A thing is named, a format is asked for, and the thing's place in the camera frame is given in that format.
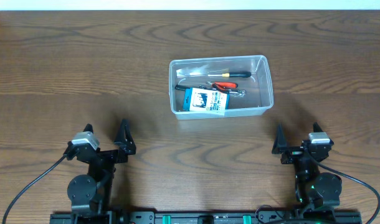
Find red black handled pliers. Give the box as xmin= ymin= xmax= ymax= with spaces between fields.
xmin=207 ymin=82 xmax=238 ymax=94

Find silver offset ring wrench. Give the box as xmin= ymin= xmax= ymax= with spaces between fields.
xmin=205 ymin=81 xmax=247 ymax=97

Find white teal screwdriver box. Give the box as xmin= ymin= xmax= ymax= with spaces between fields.
xmin=183 ymin=88 xmax=229 ymax=113

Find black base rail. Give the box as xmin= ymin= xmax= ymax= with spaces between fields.
xmin=49 ymin=208 xmax=362 ymax=224

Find yellow black screwdriver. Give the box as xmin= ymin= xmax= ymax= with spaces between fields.
xmin=207 ymin=71 xmax=252 ymax=78

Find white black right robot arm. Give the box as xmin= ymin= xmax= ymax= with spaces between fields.
xmin=272 ymin=123 xmax=342 ymax=221

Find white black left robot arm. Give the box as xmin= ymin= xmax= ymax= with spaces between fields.
xmin=64 ymin=119 xmax=136 ymax=223

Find clear plastic container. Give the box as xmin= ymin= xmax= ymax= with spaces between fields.
xmin=169 ymin=55 xmax=274 ymax=119

